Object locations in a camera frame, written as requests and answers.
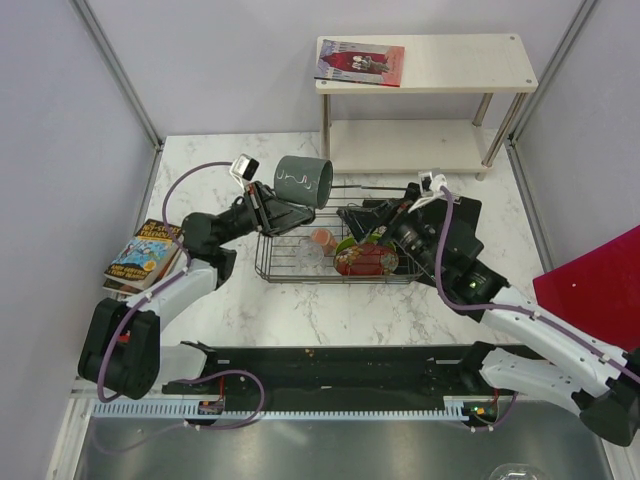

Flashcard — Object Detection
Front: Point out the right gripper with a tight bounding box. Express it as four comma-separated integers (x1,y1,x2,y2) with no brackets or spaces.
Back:
337,189,445,281

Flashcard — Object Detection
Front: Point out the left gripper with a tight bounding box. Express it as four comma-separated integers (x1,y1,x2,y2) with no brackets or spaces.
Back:
217,180,315,246

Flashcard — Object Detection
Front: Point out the pink ceramic mug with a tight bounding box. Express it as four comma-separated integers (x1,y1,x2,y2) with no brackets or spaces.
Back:
310,228,337,255

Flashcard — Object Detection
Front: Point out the dark grey mug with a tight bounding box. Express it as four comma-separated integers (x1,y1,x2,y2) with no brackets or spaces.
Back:
273,155,334,209

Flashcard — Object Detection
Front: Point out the clear plastic glass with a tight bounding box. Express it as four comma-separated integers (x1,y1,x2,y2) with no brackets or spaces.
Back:
296,238,325,275

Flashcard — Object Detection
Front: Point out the black wire dish rack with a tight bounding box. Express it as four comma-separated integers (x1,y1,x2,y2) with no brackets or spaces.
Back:
255,182,420,284

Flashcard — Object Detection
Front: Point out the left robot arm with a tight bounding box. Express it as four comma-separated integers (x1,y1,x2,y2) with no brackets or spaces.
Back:
78,181,321,402

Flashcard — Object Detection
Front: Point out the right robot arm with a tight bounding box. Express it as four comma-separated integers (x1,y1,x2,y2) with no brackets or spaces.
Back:
337,184,639,447

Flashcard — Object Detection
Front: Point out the green plate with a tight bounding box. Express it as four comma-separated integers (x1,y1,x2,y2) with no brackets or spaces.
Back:
335,237,363,256

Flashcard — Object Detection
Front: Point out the red floral plate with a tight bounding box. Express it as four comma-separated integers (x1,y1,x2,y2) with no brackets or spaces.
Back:
334,243,399,276

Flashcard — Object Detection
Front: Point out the black clipboard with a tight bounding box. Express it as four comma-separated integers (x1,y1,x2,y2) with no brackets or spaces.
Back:
409,194,484,286

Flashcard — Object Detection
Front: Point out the treehouse paperback book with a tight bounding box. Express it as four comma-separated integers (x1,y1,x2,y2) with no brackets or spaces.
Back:
103,218,187,291

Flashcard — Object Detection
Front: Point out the red book on shelf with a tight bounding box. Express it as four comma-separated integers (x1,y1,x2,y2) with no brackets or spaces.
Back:
314,39,405,88

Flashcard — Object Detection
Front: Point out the white two-tier shelf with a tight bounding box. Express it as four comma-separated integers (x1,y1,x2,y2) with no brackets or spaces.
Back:
315,33,538,179

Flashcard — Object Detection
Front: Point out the red folder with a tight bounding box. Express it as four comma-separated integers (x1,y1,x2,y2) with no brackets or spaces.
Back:
533,227,640,351

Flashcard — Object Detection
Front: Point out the glass bowl at edge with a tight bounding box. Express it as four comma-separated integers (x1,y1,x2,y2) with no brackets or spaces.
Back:
487,463,548,480

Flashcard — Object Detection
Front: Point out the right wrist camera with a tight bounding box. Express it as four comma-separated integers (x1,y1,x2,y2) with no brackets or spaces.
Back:
418,170,448,195

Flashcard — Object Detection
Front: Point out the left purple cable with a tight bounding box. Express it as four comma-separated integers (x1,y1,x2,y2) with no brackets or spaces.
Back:
97,158,239,402

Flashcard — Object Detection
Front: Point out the purple cable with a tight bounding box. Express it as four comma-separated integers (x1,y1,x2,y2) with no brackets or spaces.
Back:
97,158,239,402
434,184,640,376

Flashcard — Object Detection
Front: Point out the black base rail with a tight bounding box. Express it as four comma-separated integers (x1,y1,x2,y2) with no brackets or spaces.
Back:
162,345,495,412

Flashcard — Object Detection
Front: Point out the white cable duct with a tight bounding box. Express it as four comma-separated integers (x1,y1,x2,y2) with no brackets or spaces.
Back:
92,397,474,419

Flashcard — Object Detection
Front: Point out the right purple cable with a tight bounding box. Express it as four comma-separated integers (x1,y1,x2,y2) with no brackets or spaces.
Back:
434,184,640,376

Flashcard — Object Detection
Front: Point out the left aluminium frame post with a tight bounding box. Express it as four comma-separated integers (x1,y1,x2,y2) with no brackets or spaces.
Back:
69,0,165,151

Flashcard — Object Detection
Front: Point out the aluminium frame post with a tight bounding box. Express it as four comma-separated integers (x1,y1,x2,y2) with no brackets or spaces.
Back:
69,0,165,151
503,0,601,151

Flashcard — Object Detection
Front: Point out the right aluminium frame post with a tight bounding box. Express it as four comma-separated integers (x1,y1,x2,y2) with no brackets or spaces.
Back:
503,0,601,151

